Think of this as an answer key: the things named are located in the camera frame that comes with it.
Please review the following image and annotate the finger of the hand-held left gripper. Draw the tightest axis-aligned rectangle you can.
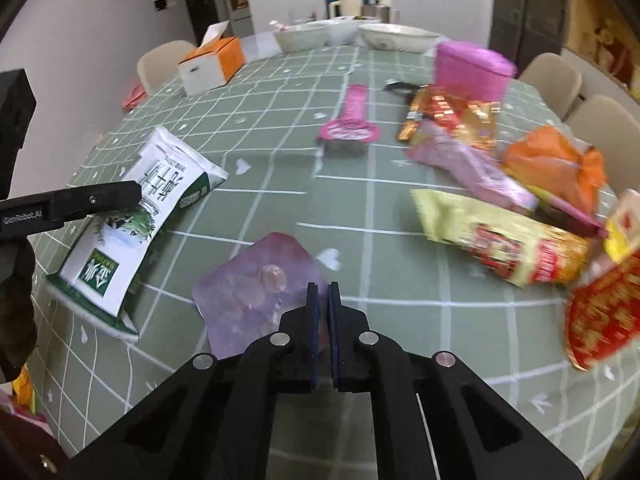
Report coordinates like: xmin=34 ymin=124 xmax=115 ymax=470
xmin=50 ymin=181 xmax=143 ymax=223

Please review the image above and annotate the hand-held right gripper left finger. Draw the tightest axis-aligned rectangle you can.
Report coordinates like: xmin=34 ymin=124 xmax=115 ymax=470
xmin=55 ymin=282 xmax=319 ymax=480

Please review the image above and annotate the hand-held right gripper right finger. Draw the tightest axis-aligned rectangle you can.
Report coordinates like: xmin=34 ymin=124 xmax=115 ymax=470
xmin=328 ymin=282 xmax=586 ymax=480

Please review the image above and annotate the white green tissue packet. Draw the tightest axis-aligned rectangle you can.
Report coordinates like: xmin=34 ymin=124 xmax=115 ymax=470
xmin=46 ymin=125 xmax=229 ymax=345

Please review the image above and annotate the purple transparent wrapper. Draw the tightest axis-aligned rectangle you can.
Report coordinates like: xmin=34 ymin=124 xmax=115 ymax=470
xmin=192 ymin=232 xmax=329 ymax=361

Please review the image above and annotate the yellow noodle packet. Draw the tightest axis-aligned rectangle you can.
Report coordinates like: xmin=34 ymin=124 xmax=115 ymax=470
xmin=410 ymin=189 xmax=592 ymax=289

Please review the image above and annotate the person's left hand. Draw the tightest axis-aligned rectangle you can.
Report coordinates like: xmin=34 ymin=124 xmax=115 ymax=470
xmin=0 ymin=237 xmax=38 ymax=382

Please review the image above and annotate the red flat packet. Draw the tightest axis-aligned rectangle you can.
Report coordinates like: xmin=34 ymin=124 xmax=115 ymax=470
xmin=122 ymin=82 xmax=147 ymax=112

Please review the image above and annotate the beige chair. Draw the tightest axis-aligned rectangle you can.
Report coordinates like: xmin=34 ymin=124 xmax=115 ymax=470
xmin=517 ymin=52 xmax=584 ymax=121
xmin=137 ymin=40 xmax=197 ymax=96
xmin=565 ymin=95 xmax=640 ymax=177

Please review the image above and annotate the orange white tissue box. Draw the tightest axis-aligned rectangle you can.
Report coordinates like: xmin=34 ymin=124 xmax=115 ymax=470
xmin=177 ymin=20 xmax=247 ymax=97

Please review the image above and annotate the pink chip bag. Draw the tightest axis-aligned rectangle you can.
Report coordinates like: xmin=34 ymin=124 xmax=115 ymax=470
xmin=406 ymin=120 xmax=540 ymax=216

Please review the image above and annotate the gold red snack wrapper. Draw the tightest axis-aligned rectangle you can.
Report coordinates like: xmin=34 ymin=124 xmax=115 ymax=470
xmin=397 ymin=85 xmax=502 ymax=155

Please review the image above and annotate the red paper cup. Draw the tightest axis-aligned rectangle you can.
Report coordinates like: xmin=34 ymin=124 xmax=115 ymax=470
xmin=564 ymin=259 xmax=640 ymax=372

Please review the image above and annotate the orange plastic bag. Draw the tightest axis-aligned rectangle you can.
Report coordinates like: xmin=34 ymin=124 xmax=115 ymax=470
xmin=501 ymin=125 xmax=609 ymax=237

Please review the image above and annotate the pink tin box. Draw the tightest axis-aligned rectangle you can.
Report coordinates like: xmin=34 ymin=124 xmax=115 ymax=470
xmin=432 ymin=41 xmax=518 ymax=107

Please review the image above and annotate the small white bowl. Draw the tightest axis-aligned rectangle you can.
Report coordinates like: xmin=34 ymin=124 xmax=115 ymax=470
xmin=327 ymin=16 xmax=372 ymax=46

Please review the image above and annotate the yellow red white packet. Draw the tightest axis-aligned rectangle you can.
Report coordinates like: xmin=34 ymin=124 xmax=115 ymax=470
xmin=602 ymin=189 xmax=640 ymax=267

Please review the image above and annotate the wooden shelf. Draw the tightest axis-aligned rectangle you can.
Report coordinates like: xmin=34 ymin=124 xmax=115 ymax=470
xmin=569 ymin=0 xmax=640 ymax=92

